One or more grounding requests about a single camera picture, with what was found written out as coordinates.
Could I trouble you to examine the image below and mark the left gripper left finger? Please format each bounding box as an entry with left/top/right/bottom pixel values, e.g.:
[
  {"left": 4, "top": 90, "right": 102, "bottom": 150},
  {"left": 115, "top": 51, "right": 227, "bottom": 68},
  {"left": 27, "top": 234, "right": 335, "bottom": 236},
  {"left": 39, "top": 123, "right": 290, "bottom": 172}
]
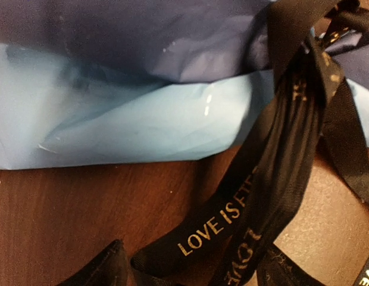
[{"left": 64, "top": 240, "right": 128, "bottom": 286}]

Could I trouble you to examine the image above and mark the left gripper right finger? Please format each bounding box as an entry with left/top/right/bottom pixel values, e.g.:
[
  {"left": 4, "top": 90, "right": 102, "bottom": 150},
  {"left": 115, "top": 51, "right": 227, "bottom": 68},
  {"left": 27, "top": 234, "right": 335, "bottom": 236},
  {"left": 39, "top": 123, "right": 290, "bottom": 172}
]
[{"left": 257, "top": 247, "right": 318, "bottom": 286}]

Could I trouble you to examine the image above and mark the black ribbon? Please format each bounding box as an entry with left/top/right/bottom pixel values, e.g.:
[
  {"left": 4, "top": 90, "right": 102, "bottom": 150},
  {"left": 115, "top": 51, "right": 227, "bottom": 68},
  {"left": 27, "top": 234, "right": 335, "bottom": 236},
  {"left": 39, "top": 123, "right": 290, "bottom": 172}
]
[{"left": 131, "top": 1, "right": 369, "bottom": 285}]

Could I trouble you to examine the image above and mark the blue wrapping paper sheet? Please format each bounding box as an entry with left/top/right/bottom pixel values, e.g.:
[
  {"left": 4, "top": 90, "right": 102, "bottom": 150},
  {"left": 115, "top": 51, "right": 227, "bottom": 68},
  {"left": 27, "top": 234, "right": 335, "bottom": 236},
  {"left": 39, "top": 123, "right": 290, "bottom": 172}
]
[{"left": 0, "top": 1, "right": 359, "bottom": 170}]

